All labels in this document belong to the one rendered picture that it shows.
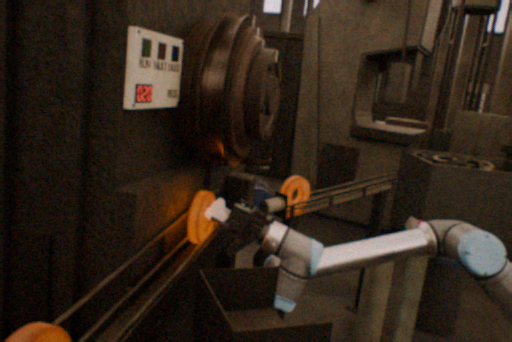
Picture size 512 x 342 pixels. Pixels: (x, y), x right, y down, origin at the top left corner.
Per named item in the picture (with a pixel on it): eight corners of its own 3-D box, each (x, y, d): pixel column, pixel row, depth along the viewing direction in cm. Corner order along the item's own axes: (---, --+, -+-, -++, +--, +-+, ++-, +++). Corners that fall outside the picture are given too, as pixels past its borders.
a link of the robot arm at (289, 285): (287, 302, 139) (304, 266, 138) (294, 320, 128) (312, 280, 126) (259, 291, 138) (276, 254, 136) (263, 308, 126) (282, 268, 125)
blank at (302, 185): (285, 218, 195) (291, 220, 193) (274, 191, 187) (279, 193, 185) (308, 195, 202) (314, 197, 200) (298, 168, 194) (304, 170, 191)
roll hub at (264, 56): (239, 142, 132) (250, 43, 127) (261, 134, 159) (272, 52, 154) (258, 145, 131) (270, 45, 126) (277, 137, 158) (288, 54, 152)
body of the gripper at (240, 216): (239, 198, 136) (275, 215, 134) (228, 223, 138) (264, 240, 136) (231, 204, 128) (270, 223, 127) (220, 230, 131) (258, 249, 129)
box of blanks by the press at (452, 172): (412, 263, 330) (433, 159, 315) (380, 227, 411) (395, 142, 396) (549, 278, 333) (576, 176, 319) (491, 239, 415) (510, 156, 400)
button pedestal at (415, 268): (382, 359, 205) (407, 229, 193) (381, 333, 228) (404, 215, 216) (419, 368, 202) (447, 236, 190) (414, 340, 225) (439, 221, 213)
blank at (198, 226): (186, 202, 126) (198, 203, 125) (206, 183, 140) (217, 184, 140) (186, 251, 131) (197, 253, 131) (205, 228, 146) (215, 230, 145)
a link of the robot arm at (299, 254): (311, 282, 125) (327, 249, 124) (270, 261, 127) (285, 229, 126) (313, 273, 134) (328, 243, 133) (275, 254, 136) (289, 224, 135)
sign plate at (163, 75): (123, 108, 103) (128, 26, 100) (171, 105, 128) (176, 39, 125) (132, 109, 103) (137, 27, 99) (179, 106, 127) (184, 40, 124)
